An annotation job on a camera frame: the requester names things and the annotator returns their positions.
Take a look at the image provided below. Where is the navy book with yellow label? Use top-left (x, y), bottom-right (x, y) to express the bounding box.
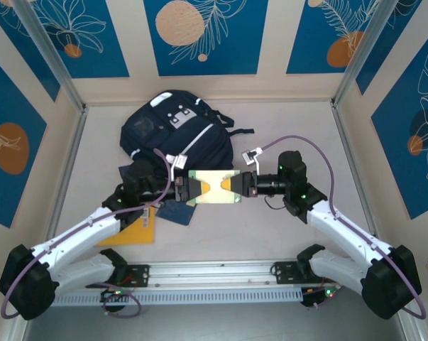
top-left (155, 204), bottom-right (197, 227)
top-left (117, 165), bottom-right (133, 188)

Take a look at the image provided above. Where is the green notebook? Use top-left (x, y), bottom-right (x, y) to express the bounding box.
top-left (186, 169), bottom-right (243, 205)

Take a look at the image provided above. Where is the navy blue backpack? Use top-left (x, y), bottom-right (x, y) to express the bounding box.
top-left (119, 89), bottom-right (256, 171)

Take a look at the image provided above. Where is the yellow book with barcode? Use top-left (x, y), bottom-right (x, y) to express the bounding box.
top-left (96, 205), bottom-right (156, 247)

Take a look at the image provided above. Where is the left controller board with LED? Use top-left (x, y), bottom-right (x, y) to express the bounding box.
top-left (99, 288), bottom-right (133, 303)

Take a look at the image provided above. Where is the controller board with led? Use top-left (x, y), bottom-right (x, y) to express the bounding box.
top-left (302, 286), bottom-right (342, 308)
top-left (99, 288), bottom-right (133, 303)

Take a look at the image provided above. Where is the right controller board with LED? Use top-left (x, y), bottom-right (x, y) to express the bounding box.
top-left (302, 286), bottom-right (342, 308)

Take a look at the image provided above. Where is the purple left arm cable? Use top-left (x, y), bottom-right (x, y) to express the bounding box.
top-left (0, 148), bottom-right (175, 319)

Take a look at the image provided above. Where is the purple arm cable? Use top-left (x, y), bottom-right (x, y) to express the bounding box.
top-left (260, 134), bottom-right (427, 319)
top-left (0, 148), bottom-right (175, 319)

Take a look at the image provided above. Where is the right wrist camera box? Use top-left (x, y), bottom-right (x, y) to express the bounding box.
top-left (241, 147), bottom-right (263, 175)

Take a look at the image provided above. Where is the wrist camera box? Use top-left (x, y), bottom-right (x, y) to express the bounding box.
top-left (241, 147), bottom-right (263, 175)
top-left (165, 153), bottom-right (189, 171)

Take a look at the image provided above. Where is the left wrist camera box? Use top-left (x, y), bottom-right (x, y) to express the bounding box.
top-left (165, 153), bottom-right (189, 171)

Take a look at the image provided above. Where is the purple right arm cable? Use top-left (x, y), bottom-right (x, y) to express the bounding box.
top-left (260, 134), bottom-right (427, 319)

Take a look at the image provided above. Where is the thin black cable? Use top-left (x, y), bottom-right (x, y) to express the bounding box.
top-left (262, 194), bottom-right (287, 211)

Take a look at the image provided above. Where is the aluminium side rail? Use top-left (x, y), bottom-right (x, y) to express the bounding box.
top-left (39, 106), bottom-right (90, 264)
top-left (329, 101), bottom-right (384, 256)

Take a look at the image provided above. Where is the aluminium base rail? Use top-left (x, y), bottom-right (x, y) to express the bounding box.
top-left (16, 257), bottom-right (410, 293)

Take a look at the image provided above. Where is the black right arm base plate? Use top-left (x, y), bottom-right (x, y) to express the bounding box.
top-left (270, 261), bottom-right (341, 285)

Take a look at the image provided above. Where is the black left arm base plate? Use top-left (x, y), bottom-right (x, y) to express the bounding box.
top-left (84, 263), bottom-right (150, 288)

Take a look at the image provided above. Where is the grey slotted cable duct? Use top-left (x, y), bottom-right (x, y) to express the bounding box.
top-left (52, 288), bottom-right (304, 307)

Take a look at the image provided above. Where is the aluminium frame post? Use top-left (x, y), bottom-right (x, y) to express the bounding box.
top-left (11, 0), bottom-right (87, 113)
top-left (389, 283), bottom-right (424, 341)
top-left (332, 0), bottom-right (402, 107)
top-left (0, 312), bottom-right (33, 341)

